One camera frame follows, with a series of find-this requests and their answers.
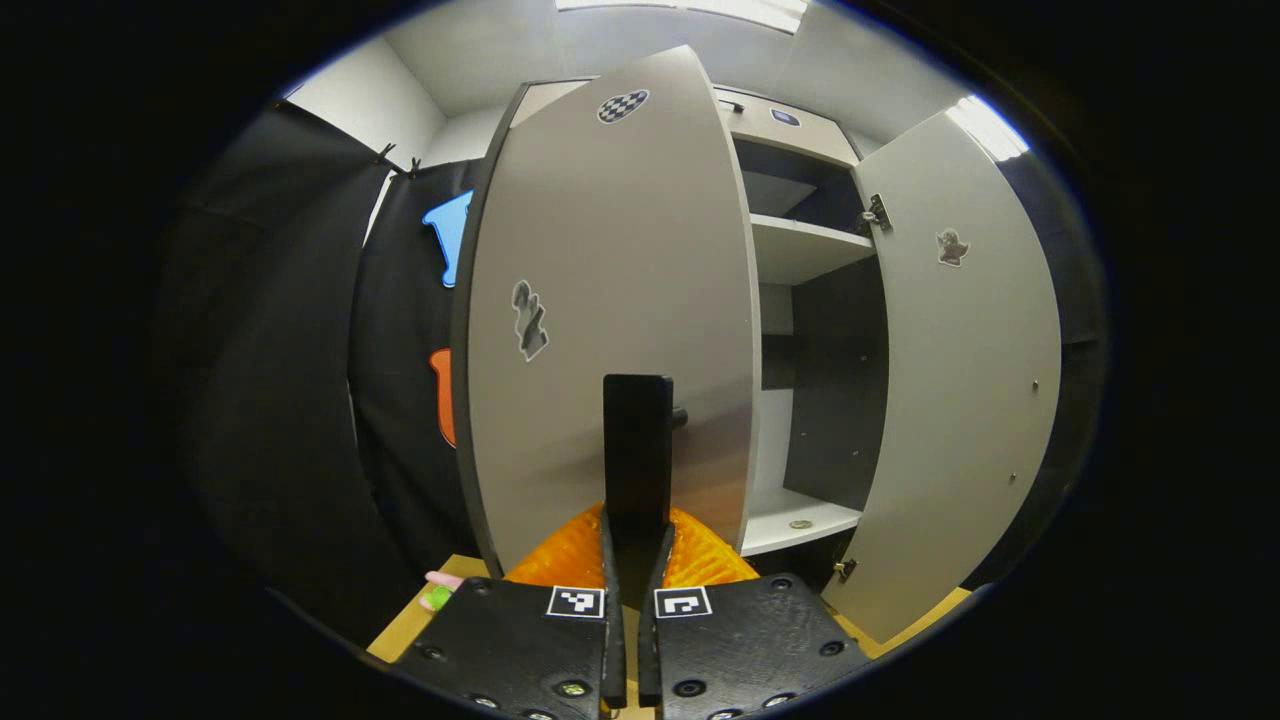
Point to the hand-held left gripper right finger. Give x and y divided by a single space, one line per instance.
650 650

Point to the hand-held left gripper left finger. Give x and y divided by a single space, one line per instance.
613 650

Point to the square-stickers shoe cabinet door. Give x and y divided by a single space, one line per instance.
960 400

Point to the checkered-sticker shoe cabinet door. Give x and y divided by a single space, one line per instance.
600 250

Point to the white cabinet shelf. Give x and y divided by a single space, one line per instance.
810 250
770 525

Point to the metal door hinge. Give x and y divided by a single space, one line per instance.
877 212
845 569

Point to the pink and green plush toy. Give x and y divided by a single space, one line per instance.
437 597

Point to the black backdrop cloth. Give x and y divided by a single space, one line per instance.
280 400

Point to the narrow ceiling light strip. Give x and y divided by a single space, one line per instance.
990 130

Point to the wide ceiling light panel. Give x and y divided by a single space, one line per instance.
700 8

